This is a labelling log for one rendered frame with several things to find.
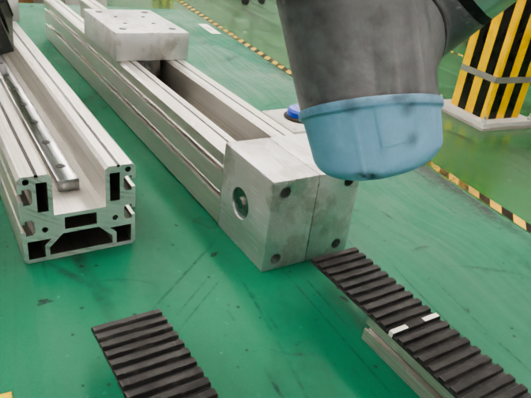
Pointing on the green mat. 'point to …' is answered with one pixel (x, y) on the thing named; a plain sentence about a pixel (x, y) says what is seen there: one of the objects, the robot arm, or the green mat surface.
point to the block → (282, 202)
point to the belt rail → (403, 363)
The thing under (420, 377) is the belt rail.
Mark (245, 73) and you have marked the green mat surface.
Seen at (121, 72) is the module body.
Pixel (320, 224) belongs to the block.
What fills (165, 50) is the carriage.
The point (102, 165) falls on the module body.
